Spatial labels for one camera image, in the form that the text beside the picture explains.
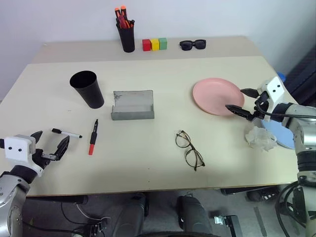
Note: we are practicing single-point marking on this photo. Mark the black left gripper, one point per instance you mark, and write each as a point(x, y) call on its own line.
point(40, 158)

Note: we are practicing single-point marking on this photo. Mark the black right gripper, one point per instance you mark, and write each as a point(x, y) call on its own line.
point(262, 103)

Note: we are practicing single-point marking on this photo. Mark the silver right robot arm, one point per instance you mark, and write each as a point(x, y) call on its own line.
point(302, 138)

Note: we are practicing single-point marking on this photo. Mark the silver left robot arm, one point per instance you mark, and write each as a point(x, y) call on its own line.
point(10, 197)

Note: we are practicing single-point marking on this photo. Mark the white marker black cap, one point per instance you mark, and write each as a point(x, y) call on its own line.
point(67, 134)

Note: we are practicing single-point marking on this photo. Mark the pink round plate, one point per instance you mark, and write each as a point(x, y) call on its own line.
point(217, 95)

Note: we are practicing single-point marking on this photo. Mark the crumpled white tissue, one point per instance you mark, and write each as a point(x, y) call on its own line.
point(259, 138)

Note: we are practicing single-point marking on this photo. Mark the black marker red cap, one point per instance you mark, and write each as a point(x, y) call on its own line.
point(93, 138)

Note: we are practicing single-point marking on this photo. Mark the light blue plate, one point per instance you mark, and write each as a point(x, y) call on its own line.
point(281, 134)

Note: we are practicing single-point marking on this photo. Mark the black ribbed object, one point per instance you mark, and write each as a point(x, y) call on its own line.
point(303, 76)

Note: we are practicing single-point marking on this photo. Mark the empty black plastic cup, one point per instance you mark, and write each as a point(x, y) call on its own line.
point(90, 92)

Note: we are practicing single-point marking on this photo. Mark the thin dark framed eyeglasses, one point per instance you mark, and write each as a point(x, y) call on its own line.
point(190, 149)

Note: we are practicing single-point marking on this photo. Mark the black sunglasses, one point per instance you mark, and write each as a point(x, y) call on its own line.
point(187, 45)

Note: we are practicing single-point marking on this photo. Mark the open grey glasses case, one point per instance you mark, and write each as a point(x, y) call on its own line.
point(133, 108)

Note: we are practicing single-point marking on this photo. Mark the green wooden cube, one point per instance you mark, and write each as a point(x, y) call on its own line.
point(163, 43)

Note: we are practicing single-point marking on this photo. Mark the yellow wooden cube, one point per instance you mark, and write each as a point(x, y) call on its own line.
point(155, 45)

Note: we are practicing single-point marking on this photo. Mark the dark rounded shape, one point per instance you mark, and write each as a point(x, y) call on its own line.
point(193, 214)
point(128, 217)

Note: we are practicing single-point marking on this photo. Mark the red wooden cube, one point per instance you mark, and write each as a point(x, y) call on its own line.
point(146, 45)

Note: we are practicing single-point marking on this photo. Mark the grey floor strip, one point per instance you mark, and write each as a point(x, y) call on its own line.
point(260, 221)

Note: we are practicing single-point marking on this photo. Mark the black cup holding screwdrivers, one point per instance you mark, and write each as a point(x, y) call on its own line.
point(127, 38)

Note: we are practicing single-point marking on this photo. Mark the black screwdriver orange cap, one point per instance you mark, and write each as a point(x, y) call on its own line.
point(117, 13)
point(123, 12)

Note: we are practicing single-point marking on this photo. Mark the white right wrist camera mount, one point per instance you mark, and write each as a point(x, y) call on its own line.
point(275, 90)

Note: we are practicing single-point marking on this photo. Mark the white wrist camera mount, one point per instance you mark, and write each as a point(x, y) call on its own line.
point(18, 150)
point(275, 90)

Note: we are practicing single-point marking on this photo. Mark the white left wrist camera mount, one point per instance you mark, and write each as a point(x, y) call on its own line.
point(18, 150)

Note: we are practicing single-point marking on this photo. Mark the metal floor bracket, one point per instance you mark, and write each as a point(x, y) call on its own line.
point(227, 222)

